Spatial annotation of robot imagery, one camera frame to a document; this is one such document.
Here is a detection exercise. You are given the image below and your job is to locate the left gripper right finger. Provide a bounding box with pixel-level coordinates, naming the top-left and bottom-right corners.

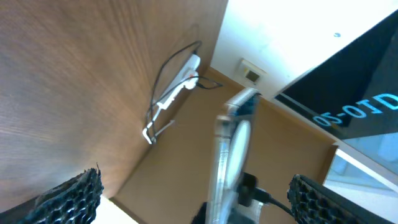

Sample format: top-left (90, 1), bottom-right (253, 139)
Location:
top-left (287, 174), bottom-right (392, 224)

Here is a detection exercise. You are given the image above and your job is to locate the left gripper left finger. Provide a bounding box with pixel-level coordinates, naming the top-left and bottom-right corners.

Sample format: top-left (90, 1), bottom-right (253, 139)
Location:
top-left (1, 168), bottom-right (104, 224)

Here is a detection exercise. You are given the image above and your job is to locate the black Galaxy flip phone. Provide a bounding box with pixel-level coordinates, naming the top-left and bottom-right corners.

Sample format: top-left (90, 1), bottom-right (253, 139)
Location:
top-left (205, 88), bottom-right (259, 224)

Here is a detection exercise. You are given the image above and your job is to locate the black USB charging cable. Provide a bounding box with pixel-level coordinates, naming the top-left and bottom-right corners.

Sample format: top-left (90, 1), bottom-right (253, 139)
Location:
top-left (145, 40), bottom-right (224, 144)

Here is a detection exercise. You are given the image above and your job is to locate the white charger adapter plug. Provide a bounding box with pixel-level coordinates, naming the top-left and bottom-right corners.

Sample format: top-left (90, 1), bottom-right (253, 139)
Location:
top-left (182, 70), bottom-right (198, 90)

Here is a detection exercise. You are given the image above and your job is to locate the black glass door panel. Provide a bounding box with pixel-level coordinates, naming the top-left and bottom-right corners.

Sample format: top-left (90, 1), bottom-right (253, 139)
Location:
top-left (276, 12), bottom-right (397, 173)

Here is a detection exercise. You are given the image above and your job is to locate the white power strip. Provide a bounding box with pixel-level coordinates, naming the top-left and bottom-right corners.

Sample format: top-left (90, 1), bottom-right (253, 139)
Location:
top-left (156, 54), bottom-right (201, 110)

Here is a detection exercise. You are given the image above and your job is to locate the white power strip cord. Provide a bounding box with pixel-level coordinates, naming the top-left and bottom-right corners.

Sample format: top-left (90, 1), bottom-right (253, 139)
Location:
top-left (142, 107), bottom-right (175, 145)

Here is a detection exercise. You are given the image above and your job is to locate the wall socket plate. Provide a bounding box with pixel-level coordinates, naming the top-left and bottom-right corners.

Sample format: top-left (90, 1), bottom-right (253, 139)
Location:
top-left (239, 58), bottom-right (267, 85)

